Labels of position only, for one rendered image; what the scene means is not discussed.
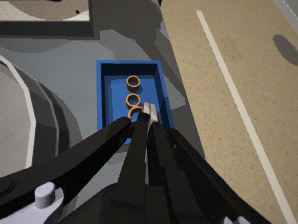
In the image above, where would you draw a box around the bronze bushing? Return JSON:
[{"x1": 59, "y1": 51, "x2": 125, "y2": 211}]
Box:
[
  {"x1": 128, "y1": 106, "x2": 143, "y2": 122},
  {"x1": 126, "y1": 94, "x2": 140, "y2": 110},
  {"x1": 126, "y1": 76, "x2": 140, "y2": 92}
]

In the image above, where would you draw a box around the blue open tray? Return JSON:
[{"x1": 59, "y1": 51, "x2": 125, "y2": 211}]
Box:
[{"x1": 96, "y1": 60, "x2": 175, "y2": 131}]

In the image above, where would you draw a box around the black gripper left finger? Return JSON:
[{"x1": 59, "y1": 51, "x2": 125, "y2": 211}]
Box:
[{"x1": 0, "y1": 102, "x2": 150, "y2": 224}]

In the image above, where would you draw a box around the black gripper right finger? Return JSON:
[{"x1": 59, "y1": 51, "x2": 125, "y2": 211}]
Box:
[{"x1": 146, "y1": 104, "x2": 272, "y2": 224}]

